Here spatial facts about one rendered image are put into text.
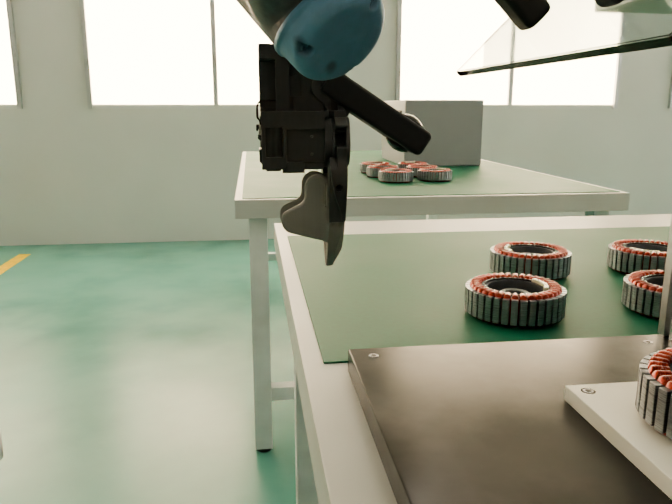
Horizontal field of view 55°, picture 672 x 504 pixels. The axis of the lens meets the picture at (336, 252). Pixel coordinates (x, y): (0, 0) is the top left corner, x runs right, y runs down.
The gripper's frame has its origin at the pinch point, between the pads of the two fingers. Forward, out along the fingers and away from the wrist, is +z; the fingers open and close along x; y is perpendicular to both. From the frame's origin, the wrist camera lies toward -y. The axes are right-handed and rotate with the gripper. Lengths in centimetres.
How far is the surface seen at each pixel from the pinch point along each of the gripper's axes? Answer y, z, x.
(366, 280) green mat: -7.2, 9.2, -22.3
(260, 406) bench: 8, 69, -109
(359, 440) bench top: 1.0, 9.5, 20.2
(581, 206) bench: -83, 13, -105
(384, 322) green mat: -6.0, 9.3, -4.6
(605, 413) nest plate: -15.0, 6.2, 24.9
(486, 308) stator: -16.8, 7.4, -2.2
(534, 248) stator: -32.9, 6.3, -25.8
